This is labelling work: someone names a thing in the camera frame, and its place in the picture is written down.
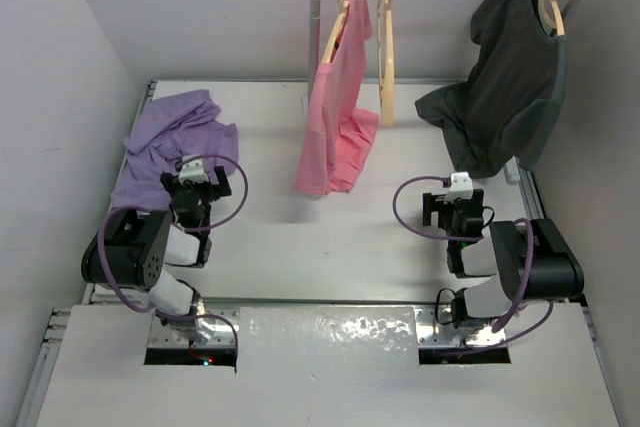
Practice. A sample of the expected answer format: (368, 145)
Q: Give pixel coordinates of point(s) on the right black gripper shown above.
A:
(435, 203)

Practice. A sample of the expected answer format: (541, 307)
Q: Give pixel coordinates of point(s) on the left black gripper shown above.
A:
(172, 184)

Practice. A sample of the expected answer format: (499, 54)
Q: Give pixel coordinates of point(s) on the purple t shirt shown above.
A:
(167, 130)

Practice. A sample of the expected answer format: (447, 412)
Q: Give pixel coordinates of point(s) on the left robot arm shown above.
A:
(135, 246)

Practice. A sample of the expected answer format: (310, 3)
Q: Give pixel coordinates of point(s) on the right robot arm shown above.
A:
(518, 264)

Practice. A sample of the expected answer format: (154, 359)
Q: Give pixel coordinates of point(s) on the dark grey t shirt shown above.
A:
(509, 104)

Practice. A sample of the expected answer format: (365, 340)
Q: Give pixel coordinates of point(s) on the pink t shirt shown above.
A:
(339, 135)

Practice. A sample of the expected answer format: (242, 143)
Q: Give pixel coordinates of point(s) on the wooden hanger under pink shirt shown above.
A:
(335, 32)

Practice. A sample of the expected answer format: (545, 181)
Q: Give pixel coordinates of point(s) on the white foreground board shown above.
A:
(325, 366)

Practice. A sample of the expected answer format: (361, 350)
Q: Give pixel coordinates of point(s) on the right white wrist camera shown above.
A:
(461, 187)

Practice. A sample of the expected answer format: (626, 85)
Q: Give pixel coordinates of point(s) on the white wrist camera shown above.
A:
(193, 171)
(461, 187)

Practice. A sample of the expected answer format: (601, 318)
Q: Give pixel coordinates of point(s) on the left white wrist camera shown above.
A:
(193, 171)

